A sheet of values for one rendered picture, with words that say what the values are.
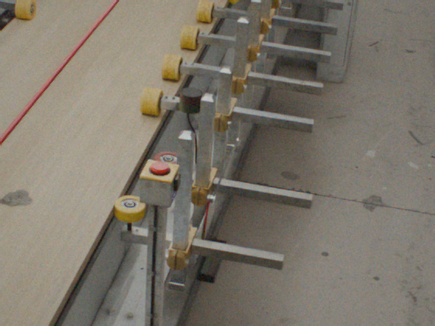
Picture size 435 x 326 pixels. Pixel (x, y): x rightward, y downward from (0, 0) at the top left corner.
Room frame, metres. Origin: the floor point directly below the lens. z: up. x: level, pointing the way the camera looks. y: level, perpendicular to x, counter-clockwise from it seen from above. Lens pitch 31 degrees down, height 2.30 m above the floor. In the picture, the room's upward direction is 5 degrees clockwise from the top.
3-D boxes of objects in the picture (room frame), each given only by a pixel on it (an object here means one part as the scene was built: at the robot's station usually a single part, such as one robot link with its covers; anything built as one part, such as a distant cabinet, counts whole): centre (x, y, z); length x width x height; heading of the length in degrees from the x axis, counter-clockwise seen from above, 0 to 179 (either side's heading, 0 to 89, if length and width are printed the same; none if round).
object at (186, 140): (1.96, 0.08, 0.93); 0.04 x 0.04 x 0.48; 81
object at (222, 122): (2.48, 0.00, 0.95); 0.14 x 0.06 x 0.05; 171
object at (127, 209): (2.03, 0.22, 0.85); 0.08 x 0.08 x 0.11
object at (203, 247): (2.00, 0.03, 0.81); 0.43 x 0.03 x 0.04; 81
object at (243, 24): (2.70, -0.04, 0.93); 0.04 x 0.04 x 0.48; 81
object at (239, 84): (2.73, -0.04, 0.95); 0.14 x 0.06 x 0.05; 171
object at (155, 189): (1.71, 0.13, 1.18); 0.07 x 0.07 x 0.08; 81
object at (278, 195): (2.24, -0.05, 0.84); 0.43 x 0.03 x 0.04; 81
